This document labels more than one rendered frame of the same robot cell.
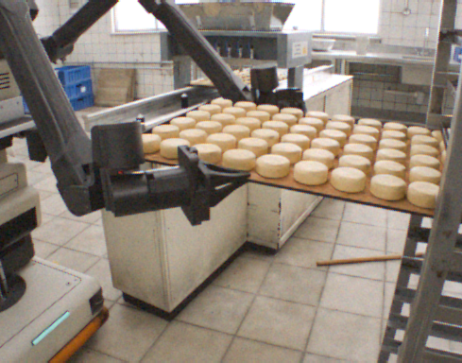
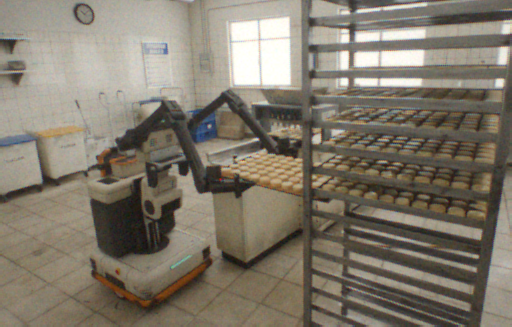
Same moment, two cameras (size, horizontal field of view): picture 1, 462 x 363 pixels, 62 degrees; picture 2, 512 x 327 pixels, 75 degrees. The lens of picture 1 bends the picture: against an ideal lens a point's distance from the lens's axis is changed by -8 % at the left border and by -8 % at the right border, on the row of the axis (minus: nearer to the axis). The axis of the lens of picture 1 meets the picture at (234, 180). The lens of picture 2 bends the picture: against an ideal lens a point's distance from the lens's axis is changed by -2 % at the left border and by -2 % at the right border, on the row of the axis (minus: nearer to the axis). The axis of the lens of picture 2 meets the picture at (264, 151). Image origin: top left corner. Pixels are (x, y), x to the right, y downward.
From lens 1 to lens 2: 0.96 m
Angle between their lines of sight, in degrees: 14
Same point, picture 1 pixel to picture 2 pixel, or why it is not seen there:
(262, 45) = not seen: hidden behind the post
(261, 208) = not seen: hidden behind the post
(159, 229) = (242, 213)
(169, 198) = (228, 188)
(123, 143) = (215, 171)
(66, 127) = (198, 165)
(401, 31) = (440, 83)
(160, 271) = (241, 237)
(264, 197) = not seen: hidden behind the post
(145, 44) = (252, 96)
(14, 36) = (182, 134)
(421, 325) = (306, 235)
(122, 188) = (214, 185)
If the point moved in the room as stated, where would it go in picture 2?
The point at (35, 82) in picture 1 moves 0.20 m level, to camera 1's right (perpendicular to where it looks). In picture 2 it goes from (188, 150) to (230, 151)
